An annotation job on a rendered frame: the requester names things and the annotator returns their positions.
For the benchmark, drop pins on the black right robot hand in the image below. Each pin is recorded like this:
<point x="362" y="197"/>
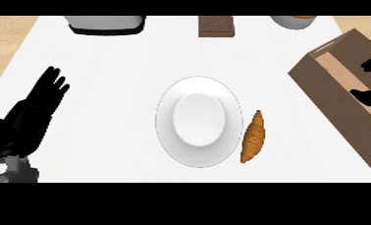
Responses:
<point x="362" y="96"/>

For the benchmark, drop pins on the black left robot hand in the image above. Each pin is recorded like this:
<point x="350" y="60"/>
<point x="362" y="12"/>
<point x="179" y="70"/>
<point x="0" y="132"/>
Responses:
<point x="33" y="114"/>

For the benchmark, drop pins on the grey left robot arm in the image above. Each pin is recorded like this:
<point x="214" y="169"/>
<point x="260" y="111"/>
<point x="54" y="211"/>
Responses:
<point x="19" y="171"/>

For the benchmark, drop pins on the dark brown block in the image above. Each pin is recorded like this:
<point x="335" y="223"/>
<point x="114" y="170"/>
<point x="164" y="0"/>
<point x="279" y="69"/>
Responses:
<point x="214" y="26"/>

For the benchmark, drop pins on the grey round pot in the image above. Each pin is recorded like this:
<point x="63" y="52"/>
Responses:
<point x="291" y="22"/>

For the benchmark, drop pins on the white oval plate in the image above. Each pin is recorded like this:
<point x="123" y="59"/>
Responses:
<point x="198" y="121"/>

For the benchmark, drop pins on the brown cardboard box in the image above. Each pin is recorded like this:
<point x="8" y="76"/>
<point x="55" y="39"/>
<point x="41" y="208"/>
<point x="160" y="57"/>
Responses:
<point x="332" y="94"/>

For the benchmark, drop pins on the brown croissant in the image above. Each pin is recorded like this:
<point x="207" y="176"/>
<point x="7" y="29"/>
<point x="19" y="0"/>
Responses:
<point x="253" y="137"/>

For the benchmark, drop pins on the white and black appliance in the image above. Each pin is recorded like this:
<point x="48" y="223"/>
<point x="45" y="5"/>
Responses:
<point x="104" y="25"/>

